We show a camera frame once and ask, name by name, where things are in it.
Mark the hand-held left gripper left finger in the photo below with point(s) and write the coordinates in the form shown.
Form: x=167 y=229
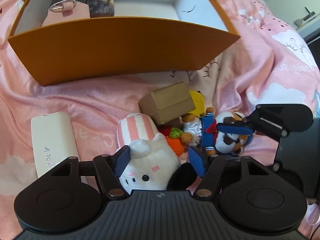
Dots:
x=122 y=160

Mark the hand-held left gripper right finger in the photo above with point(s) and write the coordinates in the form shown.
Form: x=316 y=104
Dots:
x=197 y=163

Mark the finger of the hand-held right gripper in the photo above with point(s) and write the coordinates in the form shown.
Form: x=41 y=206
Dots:
x=235 y=128

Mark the red panda sailor plush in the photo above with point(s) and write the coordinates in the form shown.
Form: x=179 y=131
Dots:
x=225 y=142

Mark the white pink striped cat plush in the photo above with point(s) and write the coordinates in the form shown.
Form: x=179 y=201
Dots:
x=145 y=160

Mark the orange cardboard box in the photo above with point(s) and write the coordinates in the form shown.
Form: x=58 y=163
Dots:
x=112 y=47

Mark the pale pink fabric pouch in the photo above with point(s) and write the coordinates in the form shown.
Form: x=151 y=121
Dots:
x=75 y=16

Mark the picture printed card box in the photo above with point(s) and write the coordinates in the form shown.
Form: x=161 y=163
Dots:
x=102 y=3

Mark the black soft object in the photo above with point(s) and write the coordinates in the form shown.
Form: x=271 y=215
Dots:
x=180 y=177

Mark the orange crochet carrot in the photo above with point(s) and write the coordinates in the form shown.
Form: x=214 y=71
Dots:
x=175 y=143

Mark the yellow plush toy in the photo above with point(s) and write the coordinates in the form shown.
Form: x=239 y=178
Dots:
x=197 y=102

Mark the small brown cardboard box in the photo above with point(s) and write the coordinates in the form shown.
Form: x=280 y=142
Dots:
x=170 y=100

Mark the pink printed blanket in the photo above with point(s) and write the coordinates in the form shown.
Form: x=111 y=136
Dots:
x=87 y=100

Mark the white glasses case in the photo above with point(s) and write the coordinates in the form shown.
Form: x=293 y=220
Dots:
x=52 y=137

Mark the small hanging pouch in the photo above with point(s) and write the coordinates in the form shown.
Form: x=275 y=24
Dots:
x=297 y=22

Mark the silver metal carabiner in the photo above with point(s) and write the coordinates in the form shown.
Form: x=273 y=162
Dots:
x=53 y=7

